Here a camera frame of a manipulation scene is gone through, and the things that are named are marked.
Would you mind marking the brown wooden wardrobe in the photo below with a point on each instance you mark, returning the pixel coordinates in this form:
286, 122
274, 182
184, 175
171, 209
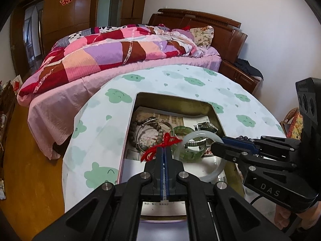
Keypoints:
75, 12

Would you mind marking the wooden bed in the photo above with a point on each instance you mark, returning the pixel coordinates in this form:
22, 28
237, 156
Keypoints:
225, 32

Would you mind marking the pink patchwork quilt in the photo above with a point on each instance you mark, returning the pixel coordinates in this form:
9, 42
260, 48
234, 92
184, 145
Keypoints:
105, 52

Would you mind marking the pink tin box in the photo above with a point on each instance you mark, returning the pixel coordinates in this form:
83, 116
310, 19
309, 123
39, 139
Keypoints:
170, 103

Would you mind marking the silver wristwatch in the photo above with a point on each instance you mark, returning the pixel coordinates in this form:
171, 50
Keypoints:
205, 126

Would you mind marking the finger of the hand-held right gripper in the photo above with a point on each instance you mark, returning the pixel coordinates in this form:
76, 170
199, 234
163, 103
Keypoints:
225, 153
240, 144

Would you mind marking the silver bangles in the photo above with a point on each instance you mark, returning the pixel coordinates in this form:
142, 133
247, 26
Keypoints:
144, 133

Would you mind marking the wooden nightstand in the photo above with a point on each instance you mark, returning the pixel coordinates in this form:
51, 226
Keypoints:
240, 79

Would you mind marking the colourful patterned cushion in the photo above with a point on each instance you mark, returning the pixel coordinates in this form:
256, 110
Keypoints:
296, 124

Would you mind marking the wooden chair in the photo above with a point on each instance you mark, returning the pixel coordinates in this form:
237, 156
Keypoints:
287, 124

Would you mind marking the printed paper leaflet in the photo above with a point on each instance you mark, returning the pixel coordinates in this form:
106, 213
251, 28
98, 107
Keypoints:
175, 119

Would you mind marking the white green-cloud tablecloth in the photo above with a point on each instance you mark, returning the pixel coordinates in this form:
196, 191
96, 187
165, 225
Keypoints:
100, 130

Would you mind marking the floral pillow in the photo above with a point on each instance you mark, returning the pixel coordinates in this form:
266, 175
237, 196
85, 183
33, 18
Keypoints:
203, 36

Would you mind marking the red and white bag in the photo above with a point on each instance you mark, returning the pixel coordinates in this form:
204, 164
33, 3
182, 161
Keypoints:
17, 83

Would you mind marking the dark clothes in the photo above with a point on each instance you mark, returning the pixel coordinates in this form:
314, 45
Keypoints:
248, 67

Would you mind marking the cluttered wooden dresser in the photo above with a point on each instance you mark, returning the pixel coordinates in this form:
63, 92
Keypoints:
6, 110

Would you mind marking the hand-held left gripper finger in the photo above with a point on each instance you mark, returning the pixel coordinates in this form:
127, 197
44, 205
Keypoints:
161, 173
168, 173

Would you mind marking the person's right hand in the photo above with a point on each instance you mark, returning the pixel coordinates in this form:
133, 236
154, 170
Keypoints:
283, 214

